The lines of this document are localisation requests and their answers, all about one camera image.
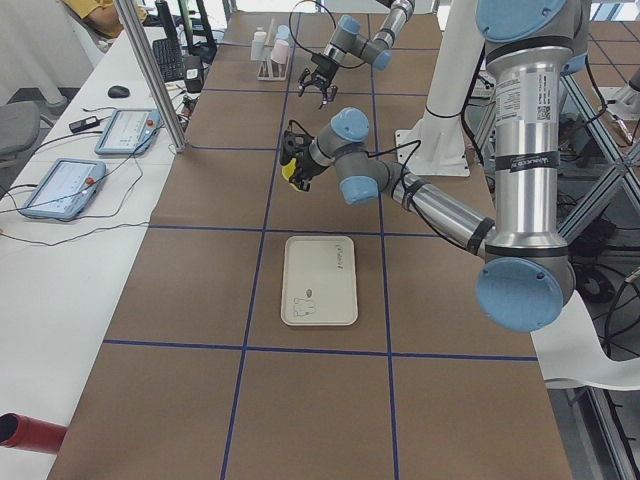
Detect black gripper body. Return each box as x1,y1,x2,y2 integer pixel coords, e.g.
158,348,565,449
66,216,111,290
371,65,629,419
279,130,325,183
305,53,339,92

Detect yellow plastic cup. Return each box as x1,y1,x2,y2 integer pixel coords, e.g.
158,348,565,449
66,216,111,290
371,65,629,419
281,157,301,192

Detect cream white plastic cup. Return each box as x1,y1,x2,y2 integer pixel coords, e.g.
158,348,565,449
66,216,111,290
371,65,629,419
250,28,267,61

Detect light blue cup front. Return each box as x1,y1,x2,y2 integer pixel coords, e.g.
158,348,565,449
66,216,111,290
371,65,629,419
276,25,290,42

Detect pink plastic cup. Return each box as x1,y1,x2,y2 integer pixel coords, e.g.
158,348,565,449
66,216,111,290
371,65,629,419
270,39,290,65

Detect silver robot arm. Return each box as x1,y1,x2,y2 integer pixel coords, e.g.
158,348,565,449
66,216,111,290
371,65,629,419
298,0,415,108
280,1,589,332

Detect cream plastic tray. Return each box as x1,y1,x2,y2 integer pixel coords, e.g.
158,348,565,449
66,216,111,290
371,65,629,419
281,236,358,326

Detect black keyboard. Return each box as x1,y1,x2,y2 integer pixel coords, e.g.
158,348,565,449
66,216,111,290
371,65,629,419
152,38,183,82

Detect black monitor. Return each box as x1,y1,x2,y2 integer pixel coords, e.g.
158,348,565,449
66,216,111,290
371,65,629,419
155,0,181,53

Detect far blue teach pendant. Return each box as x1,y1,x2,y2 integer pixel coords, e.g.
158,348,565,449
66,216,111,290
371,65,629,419
94,109,162,155

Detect blue teach pendant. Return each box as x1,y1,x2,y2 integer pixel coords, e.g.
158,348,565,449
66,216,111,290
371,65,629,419
19,158,106,221
94,109,162,155

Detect black computer mouse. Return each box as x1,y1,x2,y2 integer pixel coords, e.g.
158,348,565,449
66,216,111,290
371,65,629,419
107,85,130,99

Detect person in yellow shirt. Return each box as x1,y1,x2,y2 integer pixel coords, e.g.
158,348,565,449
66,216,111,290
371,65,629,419
63,0,124,39

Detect near blue teach pendant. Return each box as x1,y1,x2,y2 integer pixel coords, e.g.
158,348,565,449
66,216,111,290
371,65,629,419
19,158,106,221

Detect grey office chair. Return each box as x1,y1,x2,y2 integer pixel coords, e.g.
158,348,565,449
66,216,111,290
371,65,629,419
1,101,41,161

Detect red cylinder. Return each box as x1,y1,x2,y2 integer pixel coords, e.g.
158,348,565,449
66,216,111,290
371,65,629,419
1,413,67,454

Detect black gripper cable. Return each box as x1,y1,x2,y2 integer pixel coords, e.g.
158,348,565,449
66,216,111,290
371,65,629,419
288,0,371,70
288,118,424,201

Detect white wire cup rack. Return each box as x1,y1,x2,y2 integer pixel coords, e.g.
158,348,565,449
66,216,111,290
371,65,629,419
257,19,291,81

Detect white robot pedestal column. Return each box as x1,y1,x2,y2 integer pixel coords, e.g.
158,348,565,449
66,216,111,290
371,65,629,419
397,0,484,177

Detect aluminium frame post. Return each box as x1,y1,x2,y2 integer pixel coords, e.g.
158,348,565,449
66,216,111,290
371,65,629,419
113,0,187,153

